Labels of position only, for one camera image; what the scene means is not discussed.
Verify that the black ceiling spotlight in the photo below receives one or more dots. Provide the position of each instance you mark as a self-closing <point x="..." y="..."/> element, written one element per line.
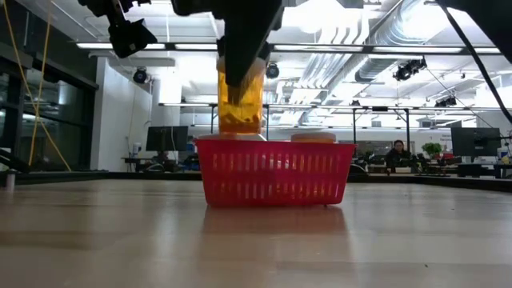
<point x="408" y="70"/>
<point x="446" y="102"/>
<point x="140" y="76"/>
<point x="272" y="70"/>

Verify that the black metal rack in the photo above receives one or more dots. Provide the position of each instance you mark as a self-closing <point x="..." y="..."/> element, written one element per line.
<point x="354" y="124"/>

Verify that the orange pill bottle white cap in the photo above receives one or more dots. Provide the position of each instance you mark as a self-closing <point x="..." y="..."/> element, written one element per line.
<point x="248" y="116"/>
<point x="314" y="138"/>

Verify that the black metal table frame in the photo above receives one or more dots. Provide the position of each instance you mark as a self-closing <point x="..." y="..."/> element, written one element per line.
<point x="120" y="176"/>

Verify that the long ceiling strip light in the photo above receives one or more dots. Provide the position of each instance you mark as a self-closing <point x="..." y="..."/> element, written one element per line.
<point x="416" y="49"/>
<point x="96" y="46"/>
<point x="320" y="48"/>

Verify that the black computer monitor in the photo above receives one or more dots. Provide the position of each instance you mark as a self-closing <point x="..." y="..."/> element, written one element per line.
<point x="476" y="142"/>
<point x="166" y="138"/>

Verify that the person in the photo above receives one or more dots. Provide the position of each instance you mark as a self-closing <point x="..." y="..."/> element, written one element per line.
<point x="397" y="154"/>

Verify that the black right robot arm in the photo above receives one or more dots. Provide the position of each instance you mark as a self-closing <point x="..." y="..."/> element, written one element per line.
<point x="496" y="20"/>

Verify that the short white post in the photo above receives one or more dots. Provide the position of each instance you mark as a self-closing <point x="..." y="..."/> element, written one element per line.
<point x="10" y="181"/>

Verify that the green office plant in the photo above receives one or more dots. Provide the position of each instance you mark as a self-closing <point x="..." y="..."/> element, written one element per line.
<point x="432" y="149"/>

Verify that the red plastic basket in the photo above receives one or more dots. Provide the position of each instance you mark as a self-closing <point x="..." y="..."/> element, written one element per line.
<point x="276" y="172"/>

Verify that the silver ceiling air duct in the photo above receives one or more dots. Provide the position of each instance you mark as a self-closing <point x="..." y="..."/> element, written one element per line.
<point x="384" y="44"/>

